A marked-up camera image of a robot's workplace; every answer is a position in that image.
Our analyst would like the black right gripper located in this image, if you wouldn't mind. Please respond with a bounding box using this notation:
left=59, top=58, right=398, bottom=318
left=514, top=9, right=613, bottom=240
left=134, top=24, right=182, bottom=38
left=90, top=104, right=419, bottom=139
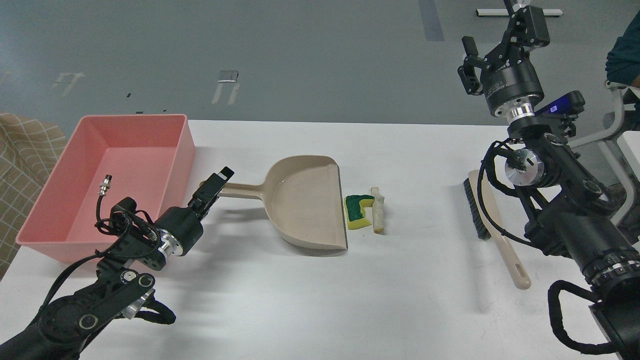
left=457, top=0, right=551, bottom=117

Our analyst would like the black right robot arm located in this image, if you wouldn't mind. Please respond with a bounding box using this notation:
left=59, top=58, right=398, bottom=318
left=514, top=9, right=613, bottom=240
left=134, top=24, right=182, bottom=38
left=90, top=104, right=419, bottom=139
left=457, top=0, right=639, bottom=360

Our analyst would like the white floor stand base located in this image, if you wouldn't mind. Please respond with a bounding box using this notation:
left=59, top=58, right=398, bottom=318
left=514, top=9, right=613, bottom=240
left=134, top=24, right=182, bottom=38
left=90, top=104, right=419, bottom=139
left=476, top=8, right=564, bottom=18

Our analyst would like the beige checkered cloth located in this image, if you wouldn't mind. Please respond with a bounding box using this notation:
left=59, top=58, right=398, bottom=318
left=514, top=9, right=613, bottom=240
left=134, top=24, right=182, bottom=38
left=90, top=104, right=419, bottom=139
left=0, top=112, right=67, bottom=277

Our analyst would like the beige hand brush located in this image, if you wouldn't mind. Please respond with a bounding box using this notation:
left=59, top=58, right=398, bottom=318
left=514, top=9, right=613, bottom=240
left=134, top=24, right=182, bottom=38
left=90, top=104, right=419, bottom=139
left=462, top=170, right=531, bottom=290

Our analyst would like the white office chair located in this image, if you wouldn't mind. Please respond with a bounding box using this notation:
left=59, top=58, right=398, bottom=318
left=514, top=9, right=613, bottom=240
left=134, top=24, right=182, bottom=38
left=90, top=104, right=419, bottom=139
left=568, top=80, right=639, bottom=226

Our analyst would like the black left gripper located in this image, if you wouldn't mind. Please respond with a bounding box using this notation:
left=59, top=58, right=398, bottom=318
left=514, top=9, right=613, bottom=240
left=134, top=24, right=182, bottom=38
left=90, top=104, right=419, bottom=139
left=156, top=166, right=234, bottom=256

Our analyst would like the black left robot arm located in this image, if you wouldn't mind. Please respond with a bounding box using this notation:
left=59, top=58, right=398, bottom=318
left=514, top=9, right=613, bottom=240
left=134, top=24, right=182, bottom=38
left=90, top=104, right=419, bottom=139
left=1, top=167, right=234, bottom=360

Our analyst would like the yellow green sponge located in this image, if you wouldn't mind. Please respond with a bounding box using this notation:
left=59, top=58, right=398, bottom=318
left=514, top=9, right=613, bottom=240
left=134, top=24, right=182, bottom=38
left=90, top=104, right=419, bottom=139
left=343, top=194, right=375, bottom=230

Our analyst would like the beige plastic dustpan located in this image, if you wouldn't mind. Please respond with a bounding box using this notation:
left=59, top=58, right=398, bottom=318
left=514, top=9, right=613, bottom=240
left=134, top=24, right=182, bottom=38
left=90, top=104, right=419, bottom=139
left=219, top=155, right=348, bottom=252

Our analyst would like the pink plastic bin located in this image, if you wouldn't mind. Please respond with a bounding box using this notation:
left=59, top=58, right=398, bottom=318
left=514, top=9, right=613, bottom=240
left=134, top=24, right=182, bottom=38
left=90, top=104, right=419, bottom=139
left=16, top=114, right=195, bottom=264

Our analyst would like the white bread slice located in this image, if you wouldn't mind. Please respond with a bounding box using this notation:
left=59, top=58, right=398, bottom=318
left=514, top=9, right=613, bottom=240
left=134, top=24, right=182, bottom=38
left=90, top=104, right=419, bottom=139
left=370, top=186, right=386, bottom=234

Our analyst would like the white side table edge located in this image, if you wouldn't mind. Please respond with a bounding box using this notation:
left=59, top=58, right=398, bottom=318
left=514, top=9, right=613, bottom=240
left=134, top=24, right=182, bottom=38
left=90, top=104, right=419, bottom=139
left=617, top=130, right=640, bottom=181

